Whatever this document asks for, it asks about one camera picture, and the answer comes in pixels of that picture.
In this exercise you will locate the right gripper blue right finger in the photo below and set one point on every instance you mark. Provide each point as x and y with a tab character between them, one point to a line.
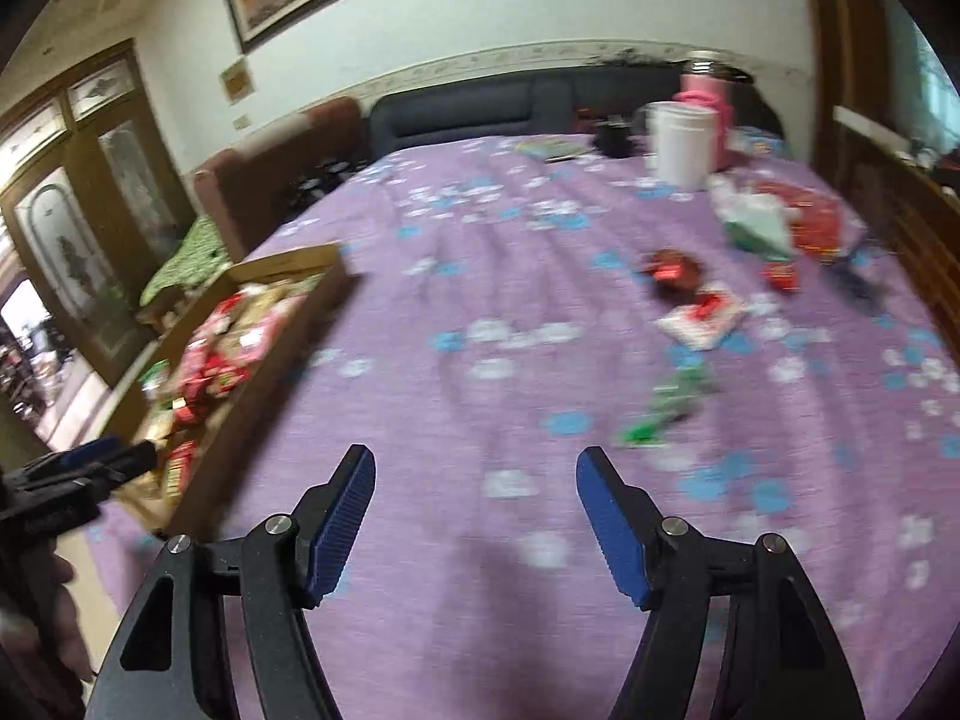
625	522

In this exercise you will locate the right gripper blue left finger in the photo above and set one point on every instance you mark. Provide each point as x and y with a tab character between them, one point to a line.
328	517

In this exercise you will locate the golden long biscuit packet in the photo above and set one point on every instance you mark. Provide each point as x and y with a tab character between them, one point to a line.
178	466

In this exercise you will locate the clear green-edged snack packet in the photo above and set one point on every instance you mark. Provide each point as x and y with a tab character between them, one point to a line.
153	381

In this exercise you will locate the person's left hand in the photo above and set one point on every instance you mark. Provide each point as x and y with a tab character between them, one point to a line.
45	660

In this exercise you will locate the green candy wrapper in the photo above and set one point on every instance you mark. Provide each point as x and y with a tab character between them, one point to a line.
672	400

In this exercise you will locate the shallow cardboard box tray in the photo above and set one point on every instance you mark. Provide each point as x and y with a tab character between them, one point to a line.
278	304

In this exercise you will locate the pink cartoon snack packet left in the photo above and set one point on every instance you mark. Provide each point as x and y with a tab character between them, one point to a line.
198	359

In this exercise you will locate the red white flat packet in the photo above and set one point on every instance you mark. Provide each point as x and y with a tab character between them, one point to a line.
703	324

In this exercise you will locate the purple floral tablecloth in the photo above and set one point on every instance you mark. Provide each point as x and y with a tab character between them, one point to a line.
501	325

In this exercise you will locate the round dark red candy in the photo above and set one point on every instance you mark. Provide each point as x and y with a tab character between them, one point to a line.
676	277

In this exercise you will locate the green patterned blanket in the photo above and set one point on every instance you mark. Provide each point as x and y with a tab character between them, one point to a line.
201	256

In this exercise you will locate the wooden glass panel door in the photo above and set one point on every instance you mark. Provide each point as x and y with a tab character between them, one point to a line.
93	203

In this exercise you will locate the small red candy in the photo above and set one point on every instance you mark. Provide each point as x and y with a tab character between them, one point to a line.
783	277

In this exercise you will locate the white plastic bag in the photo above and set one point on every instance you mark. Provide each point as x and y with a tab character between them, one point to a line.
752	221

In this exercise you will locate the brown armchair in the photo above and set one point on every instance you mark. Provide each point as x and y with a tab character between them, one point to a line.
245	188

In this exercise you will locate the red plastic bag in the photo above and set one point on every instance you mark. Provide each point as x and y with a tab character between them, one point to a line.
816	219

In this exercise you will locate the colourful booklet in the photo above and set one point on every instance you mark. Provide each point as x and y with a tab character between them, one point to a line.
549	150

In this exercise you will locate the small black cup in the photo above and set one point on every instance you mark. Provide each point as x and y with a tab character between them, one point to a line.
613	137

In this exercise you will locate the white plastic jar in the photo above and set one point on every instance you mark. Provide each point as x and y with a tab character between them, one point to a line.
683	139

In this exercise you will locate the black leather sofa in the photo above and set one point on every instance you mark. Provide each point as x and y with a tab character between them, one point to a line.
533	102

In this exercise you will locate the pink lidded bottle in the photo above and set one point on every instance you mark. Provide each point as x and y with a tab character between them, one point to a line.
707	80

